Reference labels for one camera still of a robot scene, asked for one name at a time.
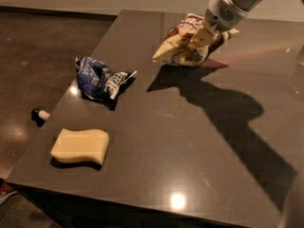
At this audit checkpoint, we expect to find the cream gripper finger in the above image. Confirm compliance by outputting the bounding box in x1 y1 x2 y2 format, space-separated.
188 25 217 49

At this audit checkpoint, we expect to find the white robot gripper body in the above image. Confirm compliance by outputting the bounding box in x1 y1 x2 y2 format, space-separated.
205 0 249 31

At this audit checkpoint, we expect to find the brown sea salt chip bag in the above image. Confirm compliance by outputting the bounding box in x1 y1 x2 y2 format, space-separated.
152 13 238 67

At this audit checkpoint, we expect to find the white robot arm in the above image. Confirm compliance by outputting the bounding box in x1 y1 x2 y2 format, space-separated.
187 0 262 49

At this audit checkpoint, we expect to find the crumpled blue chip bag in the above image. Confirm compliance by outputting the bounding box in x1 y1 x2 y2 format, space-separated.
75 56 137 101

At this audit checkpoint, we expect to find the yellow sponge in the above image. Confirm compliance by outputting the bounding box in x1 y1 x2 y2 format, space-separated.
50 128 109 165

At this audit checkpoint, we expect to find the small bottle on floor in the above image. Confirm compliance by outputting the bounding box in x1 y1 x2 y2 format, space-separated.
31 108 50 121

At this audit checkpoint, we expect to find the red white object on floor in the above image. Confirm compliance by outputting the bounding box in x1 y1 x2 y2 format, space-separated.
0 180 16 205

